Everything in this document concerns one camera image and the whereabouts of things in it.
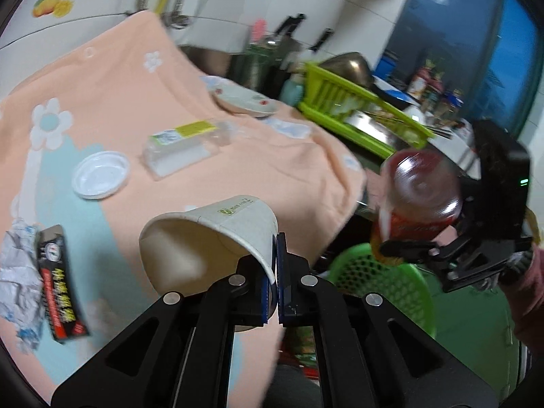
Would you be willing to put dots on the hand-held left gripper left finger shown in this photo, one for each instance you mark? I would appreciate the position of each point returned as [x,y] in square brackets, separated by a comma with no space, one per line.
[264,306]

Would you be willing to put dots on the white ceramic dish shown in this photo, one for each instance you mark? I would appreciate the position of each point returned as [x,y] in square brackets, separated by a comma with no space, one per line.
[242,100]

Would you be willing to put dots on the person's right forearm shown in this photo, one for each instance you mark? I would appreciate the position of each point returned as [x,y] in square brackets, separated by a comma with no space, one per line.
[531,301]

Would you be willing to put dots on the green plastic basket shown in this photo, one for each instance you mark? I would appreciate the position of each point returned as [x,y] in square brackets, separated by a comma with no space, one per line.
[382,272]

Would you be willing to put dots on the metal pipe valve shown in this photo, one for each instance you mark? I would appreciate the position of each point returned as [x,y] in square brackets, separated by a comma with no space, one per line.
[176,21]

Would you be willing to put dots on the pink brush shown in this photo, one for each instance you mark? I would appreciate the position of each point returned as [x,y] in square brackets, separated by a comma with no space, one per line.
[257,32]

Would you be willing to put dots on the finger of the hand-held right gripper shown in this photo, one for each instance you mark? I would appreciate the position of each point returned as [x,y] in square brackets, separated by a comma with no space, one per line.
[408,248]
[471,204]

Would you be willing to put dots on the blue container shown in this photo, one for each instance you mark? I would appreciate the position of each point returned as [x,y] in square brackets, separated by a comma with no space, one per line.
[389,66]

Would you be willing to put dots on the steel cleaver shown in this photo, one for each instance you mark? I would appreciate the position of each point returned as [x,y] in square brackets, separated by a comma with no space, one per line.
[369,123]

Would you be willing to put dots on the clear plastic box yellow label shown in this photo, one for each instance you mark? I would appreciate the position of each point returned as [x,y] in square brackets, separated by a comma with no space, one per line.
[178,153]

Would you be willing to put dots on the white plastic lid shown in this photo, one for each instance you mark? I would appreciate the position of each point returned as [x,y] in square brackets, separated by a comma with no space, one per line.
[100,174]

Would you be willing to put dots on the green cabinet door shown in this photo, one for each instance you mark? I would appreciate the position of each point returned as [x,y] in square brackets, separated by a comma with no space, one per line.
[467,348]

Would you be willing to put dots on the black snack wrapper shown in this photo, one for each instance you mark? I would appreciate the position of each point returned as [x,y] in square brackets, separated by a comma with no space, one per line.
[59,289]

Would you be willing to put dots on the dark knife holder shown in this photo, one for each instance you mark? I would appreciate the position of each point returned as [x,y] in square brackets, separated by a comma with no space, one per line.
[255,68]

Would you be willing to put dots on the teal plastic bottle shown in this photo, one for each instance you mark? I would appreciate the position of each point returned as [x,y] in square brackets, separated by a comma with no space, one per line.
[291,91]

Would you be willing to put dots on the peach flower print towel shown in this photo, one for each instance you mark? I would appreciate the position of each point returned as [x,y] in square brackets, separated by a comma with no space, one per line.
[127,106]

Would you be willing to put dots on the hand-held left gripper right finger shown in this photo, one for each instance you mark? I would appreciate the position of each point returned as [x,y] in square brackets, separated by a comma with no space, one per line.
[282,263]

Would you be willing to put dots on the red drink bottle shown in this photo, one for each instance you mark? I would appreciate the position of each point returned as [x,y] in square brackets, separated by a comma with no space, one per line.
[416,221]

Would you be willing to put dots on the crumpled white wrapper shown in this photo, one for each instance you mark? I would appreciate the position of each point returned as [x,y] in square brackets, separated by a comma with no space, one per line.
[17,280]

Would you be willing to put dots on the green plastic dish rack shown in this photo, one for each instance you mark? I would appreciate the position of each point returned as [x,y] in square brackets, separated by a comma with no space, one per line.
[327,93]

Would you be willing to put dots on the white paper cup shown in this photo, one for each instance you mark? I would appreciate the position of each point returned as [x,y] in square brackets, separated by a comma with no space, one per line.
[204,238]

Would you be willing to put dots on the bronze metal pot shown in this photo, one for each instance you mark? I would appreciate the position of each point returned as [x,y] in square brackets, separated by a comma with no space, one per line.
[348,66]

